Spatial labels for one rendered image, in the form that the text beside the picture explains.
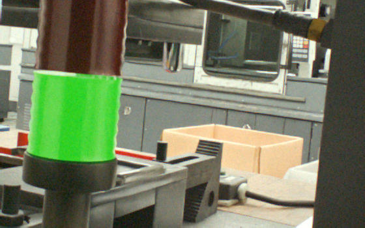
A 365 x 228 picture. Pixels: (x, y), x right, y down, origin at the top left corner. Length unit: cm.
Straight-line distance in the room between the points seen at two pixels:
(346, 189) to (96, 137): 21
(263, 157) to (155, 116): 296
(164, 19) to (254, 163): 229
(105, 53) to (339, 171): 21
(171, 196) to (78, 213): 35
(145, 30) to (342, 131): 19
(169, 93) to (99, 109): 540
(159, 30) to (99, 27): 30
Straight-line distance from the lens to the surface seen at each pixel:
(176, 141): 297
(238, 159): 284
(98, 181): 27
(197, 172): 75
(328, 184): 43
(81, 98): 26
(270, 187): 104
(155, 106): 573
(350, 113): 42
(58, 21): 26
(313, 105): 516
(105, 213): 52
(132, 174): 55
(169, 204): 62
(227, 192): 88
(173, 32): 58
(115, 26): 27
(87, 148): 26
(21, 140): 95
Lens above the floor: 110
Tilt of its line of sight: 3 degrees down
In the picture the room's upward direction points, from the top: 5 degrees clockwise
